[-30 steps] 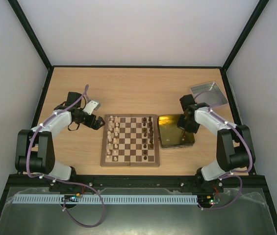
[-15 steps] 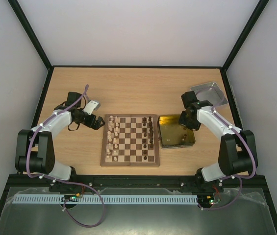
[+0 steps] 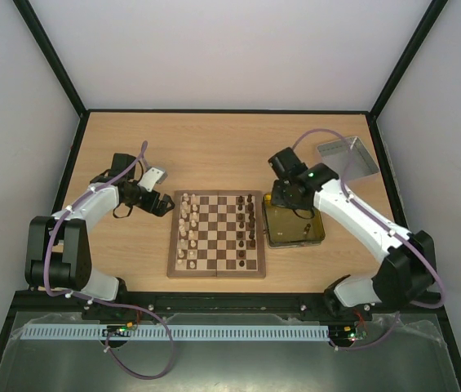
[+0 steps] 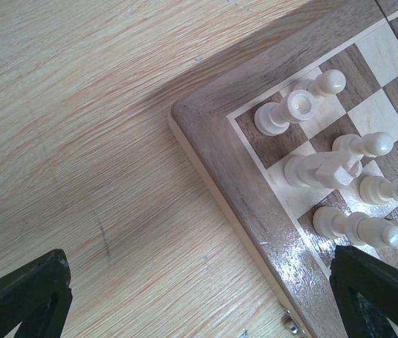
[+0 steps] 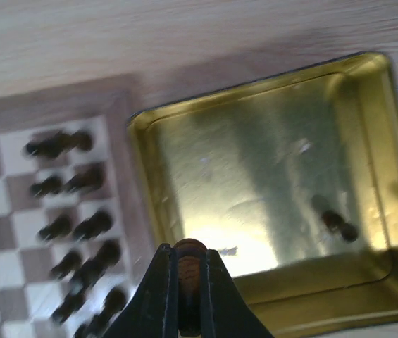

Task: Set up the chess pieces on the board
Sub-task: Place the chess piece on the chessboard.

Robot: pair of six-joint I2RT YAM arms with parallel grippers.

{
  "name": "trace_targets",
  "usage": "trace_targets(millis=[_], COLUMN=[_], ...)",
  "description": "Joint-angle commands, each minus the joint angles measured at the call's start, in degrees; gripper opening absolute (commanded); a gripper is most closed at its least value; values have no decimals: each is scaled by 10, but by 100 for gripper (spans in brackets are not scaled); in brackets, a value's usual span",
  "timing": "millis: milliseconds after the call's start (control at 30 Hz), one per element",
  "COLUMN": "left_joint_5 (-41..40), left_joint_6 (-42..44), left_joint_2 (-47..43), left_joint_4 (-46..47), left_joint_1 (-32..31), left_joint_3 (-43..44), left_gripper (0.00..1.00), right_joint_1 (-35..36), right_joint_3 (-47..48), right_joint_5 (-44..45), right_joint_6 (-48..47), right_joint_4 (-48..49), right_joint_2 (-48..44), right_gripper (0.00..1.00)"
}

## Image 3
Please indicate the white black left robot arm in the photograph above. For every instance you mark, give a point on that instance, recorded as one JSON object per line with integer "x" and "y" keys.
{"x": 58, "y": 254}

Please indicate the silver tin lid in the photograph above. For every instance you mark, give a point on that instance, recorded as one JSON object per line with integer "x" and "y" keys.
{"x": 349, "y": 158}

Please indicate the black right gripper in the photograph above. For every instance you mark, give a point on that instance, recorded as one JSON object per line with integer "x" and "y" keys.
{"x": 289, "y": 198}

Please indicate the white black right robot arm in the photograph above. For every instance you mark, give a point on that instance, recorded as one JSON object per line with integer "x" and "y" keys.
{"x": 405, "y": 259}

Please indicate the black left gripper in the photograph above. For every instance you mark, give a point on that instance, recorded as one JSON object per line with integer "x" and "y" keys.
{"x": 151, "y": 206}

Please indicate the wooden chess board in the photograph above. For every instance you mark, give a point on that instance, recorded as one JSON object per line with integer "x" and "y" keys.
{"x": 205, "y": 236}

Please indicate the gold tin box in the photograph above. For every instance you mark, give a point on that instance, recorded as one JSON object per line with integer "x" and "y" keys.
{"x": 287, "y": 228}

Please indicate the black aluminium frame rail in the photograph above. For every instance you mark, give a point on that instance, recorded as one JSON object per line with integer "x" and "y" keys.
{"x": 305, "y": 307}

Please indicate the white slotted cable duct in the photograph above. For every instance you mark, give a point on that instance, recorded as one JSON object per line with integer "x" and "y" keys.
{"x": 89, "y": 332}

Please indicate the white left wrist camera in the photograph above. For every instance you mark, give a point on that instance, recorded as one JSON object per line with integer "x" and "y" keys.
{"x": 152, "y": 177}

